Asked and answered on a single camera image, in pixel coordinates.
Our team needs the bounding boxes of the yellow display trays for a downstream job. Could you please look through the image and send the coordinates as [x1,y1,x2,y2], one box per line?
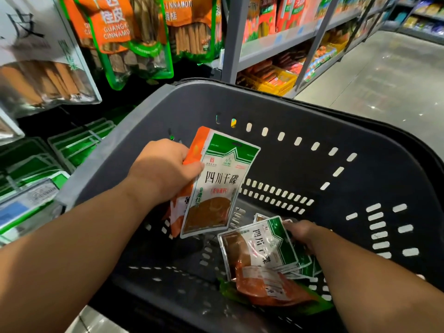
[243,60,299,96]

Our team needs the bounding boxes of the green orange Guangxi cinnamon bags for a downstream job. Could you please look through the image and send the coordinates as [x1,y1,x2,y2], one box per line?
[163,0,224,64]
[61,0,174,91]

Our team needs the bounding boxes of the black shopping basket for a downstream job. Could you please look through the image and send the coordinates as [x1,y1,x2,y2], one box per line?
[55,80,444,333]

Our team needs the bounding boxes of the rows of colourful packaged goods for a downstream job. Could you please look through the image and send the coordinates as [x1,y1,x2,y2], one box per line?
[399,0,444,37]

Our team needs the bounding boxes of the row of red orange packets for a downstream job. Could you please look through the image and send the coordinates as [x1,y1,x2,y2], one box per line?
[243,0,341,46]

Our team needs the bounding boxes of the gray metal shelving unit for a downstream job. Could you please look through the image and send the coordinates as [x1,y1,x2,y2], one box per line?
[382,0,444,46]
[222,0,403,98]

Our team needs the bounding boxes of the blue white price tag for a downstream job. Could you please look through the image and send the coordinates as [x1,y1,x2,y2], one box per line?
[0,180,60,229]

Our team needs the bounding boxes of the clear orange powder seasoning packet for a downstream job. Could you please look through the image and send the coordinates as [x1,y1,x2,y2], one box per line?
[218,217,301,282]
[180,127,262,239]

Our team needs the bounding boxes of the pile of packets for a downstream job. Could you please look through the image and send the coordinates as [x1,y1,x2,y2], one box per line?
[218,213,335,318]

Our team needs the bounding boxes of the person's left hand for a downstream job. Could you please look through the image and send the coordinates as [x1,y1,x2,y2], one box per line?
[128,138,205,207]

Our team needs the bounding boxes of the person's right forearm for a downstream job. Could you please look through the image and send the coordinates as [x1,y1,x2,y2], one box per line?
[305,228,444,333]

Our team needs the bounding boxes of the person's right hand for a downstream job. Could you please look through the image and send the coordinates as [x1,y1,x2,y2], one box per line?
[284,220,334,257]

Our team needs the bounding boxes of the clear cinnamon packets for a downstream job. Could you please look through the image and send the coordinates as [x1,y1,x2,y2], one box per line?
[0,0,103,118]

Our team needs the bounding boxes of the person's left forearm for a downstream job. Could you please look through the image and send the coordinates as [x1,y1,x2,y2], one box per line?
[0,184,171,333]

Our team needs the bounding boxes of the row of clear green-top packets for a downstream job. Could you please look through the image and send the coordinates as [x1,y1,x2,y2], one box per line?
[0,137,70,243]

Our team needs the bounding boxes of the row of green white packets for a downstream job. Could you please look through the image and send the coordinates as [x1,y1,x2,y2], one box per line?
[47,117,117,171]

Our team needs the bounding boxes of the clear brown-spice packets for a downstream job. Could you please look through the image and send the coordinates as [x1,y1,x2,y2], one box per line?
[0,107,25,146]

